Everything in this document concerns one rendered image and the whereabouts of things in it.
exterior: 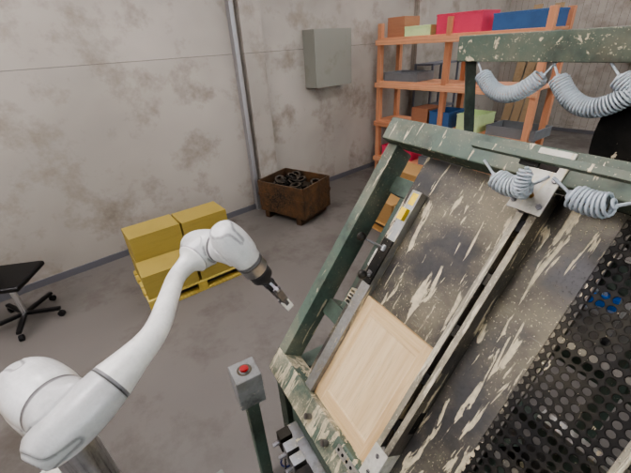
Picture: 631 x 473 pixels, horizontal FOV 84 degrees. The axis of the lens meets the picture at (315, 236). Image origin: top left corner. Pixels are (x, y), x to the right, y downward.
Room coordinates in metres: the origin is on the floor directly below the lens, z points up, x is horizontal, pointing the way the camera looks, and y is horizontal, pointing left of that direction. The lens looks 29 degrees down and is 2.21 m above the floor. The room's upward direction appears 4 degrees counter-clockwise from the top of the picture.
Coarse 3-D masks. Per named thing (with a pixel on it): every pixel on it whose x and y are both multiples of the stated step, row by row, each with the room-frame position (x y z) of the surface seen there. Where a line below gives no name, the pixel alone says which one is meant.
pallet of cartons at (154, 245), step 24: (168, 216) 3.52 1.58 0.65; (192, 216) 3.48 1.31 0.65; (216, 216) 3.55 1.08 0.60; (144, 240) 3.10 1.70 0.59; (168, 240) 3.23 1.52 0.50; (144, 264) 2.98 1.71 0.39; (168, 264) 2.95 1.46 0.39; (216, 264) 3.12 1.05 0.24; (144, 288) 2.96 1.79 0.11; (192, 288) 3.03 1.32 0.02
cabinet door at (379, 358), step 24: (360, 312) 1.12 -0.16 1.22; (384, 312) 1.05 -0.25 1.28; (360, 336) 1.05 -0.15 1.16; (384, 336) 0.98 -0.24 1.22; (408, 336) 0.92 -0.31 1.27; (336, 360) 1.04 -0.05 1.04; (360, 360) 0.98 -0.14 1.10; (384, 360) 0.92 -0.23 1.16; (408, 360) 0.86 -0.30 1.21; (336, 384) 0.97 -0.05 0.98; (360, 384) 0.91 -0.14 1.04; (384, 384) 0.86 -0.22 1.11; (408, 384) 0.81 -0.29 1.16; (336, 408) 0.90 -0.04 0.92; (360, 408) 0.85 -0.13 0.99; (384, 408) 0.80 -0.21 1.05; (360, 432) 0.79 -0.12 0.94; (360, 456) 0.73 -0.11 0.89
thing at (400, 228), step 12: (420, 192) 1.28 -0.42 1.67; (420, 204) 1.27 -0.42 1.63; (408, 216) 1.24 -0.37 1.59; (396, 228) 1.25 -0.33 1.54; (408, 228) 1.24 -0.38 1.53; (396, 240) 1.22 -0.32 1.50; (384, 264) 1.19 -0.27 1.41; (360, 288) 1.18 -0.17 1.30; (372, 288) 1.16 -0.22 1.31; (360, 300) 1.14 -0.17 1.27; (348, 312) 1.14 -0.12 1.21; (348, 324) 1.10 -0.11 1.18; (336, 336) 1.10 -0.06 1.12; (324, 348) 1.10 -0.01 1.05; (336, 348) 1.07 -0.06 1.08; (324, 360) 1.06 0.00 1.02; (312, 372) 1.06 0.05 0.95; (324, 372) 1.04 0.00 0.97; (312, 384) 1.02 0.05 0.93
